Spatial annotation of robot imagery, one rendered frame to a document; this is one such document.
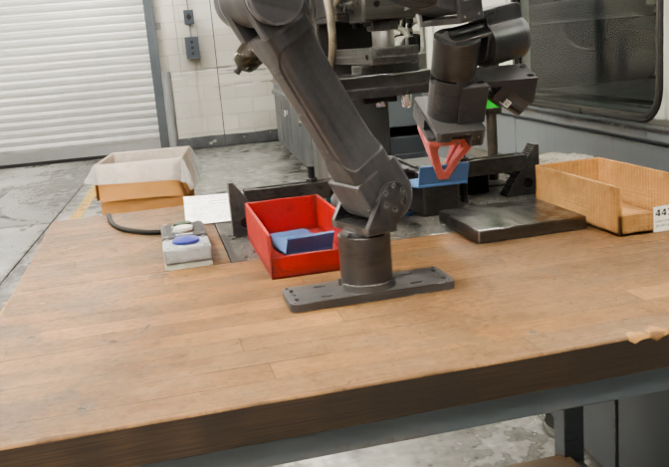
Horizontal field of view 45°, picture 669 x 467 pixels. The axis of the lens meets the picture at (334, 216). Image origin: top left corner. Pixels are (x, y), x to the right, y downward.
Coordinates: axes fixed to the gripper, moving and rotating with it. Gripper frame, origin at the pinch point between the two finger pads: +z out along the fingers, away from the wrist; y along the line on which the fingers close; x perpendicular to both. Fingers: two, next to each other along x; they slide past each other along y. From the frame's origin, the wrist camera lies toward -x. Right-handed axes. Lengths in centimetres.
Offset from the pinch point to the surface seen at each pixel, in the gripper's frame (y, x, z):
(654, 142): 37, -60, 23
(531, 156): 26.1, -26.9, 16.1
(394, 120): 287, -83, 155
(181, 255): 5.3, 35.8, 12.9
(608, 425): 27, -61, 98
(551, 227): -1.8, -16.9, 10.3
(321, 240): 3.0, 16.1, 11.4
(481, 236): -2.0, -6.1, 10.2
